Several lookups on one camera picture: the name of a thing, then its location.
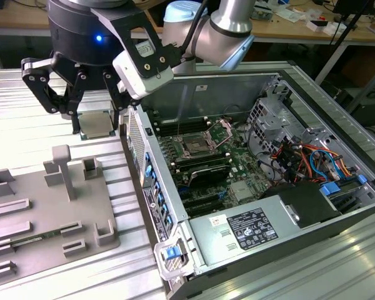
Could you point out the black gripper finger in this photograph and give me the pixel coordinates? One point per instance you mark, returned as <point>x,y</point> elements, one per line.
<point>114,90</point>
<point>40,84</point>

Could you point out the silver square CPU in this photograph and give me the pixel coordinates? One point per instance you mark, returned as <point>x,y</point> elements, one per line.
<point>95,125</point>

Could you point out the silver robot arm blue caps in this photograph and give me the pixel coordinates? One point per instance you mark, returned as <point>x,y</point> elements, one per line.
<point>231,15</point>

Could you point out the black RAM slot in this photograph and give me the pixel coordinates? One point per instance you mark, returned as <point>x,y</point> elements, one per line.
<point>200,157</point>
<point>181,122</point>
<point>203,164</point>
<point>182,129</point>

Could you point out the blue slot retainer clip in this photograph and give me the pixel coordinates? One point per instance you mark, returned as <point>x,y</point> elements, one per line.
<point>148,171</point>
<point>169,222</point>
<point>164,210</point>

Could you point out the CPU socket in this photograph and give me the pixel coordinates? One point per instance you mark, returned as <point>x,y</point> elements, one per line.
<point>195,147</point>

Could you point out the black expansion slot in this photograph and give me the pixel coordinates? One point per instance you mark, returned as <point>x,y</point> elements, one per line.
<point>206,210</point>
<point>203,201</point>

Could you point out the thin metal locking lever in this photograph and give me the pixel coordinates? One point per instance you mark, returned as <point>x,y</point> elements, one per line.
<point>178,128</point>

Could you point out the black heatsink card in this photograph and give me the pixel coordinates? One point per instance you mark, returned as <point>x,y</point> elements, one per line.
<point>207,176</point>

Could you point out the grey plastic parts rack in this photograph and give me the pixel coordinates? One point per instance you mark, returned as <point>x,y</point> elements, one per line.
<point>50,215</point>

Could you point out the green motherboard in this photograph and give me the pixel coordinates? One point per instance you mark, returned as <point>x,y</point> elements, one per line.
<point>237,162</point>

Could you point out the green RAM stick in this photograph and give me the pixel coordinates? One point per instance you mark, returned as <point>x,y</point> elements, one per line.
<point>37,237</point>

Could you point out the perforated metal drive cage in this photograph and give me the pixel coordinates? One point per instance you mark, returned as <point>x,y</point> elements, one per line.
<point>268,122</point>

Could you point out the silver chipset heatsink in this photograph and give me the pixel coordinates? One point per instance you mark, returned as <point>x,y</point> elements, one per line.
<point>241,191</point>

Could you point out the green electronic device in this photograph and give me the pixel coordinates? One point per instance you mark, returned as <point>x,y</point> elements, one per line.
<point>262,13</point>

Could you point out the grey power supply unit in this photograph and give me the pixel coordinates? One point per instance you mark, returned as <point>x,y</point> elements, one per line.
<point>212,240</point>

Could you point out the open grey PC case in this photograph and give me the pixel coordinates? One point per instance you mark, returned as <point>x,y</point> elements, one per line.
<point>206,247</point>

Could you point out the grey latch with blue tab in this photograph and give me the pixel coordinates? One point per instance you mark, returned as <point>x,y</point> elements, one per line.
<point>172,265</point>

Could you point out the white papers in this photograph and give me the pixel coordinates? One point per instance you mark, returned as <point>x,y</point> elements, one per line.
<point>289,15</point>

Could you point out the wooden desk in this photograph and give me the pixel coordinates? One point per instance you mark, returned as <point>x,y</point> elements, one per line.
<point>300,31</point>

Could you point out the small white box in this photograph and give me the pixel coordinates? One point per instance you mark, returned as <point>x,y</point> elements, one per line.
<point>326,27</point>

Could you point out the black plastic shroud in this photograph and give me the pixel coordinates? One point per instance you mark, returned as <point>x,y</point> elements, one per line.
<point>309,203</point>

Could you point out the black tripod stand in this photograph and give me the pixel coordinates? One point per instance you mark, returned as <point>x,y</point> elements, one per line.
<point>347,22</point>

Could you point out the black box under desk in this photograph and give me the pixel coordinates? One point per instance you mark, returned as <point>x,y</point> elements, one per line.
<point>368,109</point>

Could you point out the small blue bay clip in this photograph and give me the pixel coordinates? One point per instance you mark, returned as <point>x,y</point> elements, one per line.
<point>362,179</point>

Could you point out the black camera mounting bracket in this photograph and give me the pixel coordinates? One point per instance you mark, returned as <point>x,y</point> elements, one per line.
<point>150,67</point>

